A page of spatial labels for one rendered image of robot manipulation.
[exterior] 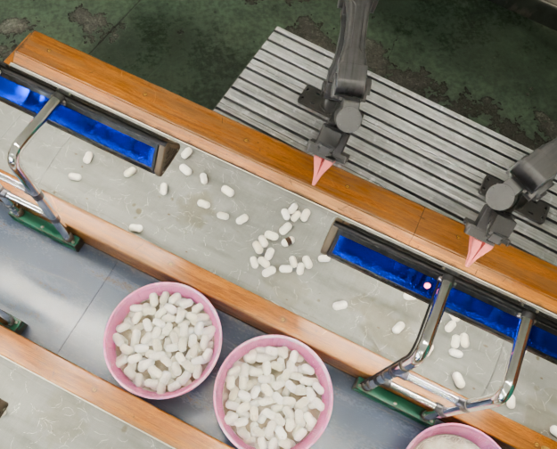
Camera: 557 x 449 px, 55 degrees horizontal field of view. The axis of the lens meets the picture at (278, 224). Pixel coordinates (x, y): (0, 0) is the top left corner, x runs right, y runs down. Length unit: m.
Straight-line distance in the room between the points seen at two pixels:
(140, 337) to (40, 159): 0.55
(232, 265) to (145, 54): 1.55
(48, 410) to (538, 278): 1.21
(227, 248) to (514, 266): 0.73
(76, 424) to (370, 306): 0.72
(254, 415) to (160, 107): 0.84
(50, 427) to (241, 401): 0.41
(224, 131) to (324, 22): 1.47
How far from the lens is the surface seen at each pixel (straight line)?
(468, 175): 1.67
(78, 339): 1.40
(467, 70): 2.86
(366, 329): 1.33
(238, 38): 2.73
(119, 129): 1.10
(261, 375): 1.27
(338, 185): 1.42
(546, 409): 1.46
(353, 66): 1.27
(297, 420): 1.27
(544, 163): 1.28
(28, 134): 1.11
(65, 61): 1.68
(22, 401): 1.34
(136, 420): 1.25
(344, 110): 1.19
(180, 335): 1.30
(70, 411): 1.31
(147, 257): 1.33
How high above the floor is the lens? 2.00
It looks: 66 degrees down
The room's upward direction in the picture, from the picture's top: 11 degrees clockwise
